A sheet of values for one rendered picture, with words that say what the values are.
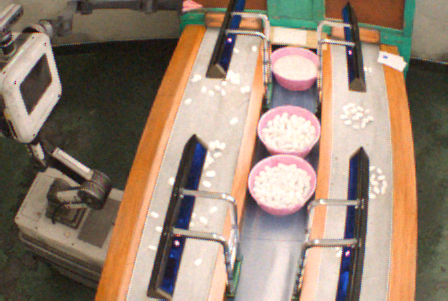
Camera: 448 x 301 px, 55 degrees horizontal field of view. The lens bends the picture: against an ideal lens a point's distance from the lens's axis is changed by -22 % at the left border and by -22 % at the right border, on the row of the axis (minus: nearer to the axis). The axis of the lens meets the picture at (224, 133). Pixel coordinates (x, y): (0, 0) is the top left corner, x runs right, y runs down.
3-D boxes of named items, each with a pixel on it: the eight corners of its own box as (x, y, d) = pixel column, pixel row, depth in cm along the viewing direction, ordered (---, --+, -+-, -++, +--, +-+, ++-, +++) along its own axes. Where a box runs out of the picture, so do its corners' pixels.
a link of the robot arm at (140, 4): (78, 15, 233) (79, -4, 228) (83, 12, 238) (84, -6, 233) (150, 16, 222) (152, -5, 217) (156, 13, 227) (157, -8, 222)
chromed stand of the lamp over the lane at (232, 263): (184, 293, 180) (162, 234, 148) (193, 254, 194) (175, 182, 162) (234, 299, 177) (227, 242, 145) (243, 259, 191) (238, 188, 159)
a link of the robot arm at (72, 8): (65, 15, 235) (66, -2, 230) (89, 11, 238) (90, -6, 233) (55, 38, 196) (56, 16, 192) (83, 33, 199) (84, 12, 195)
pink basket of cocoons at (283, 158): (243, 219, 204) (243, 205, 197) (253, 167, 222) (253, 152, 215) (310, 223, 200) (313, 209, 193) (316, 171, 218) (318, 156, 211)
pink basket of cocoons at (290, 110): (266, 173, 219) (267, 158, 213) (251, 127, 238) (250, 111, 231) (326, 159, 222) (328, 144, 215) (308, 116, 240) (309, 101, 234)
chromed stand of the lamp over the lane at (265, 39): (226, 111, 246) (219, 32, 214) (233, 82, 259) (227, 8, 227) (269, 114, 243) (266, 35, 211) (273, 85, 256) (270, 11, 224)
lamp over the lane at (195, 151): (146, 297, 140) (141, 288, 135) (185, 147, 183) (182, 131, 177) (172, 302, 139) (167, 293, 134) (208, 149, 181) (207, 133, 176)
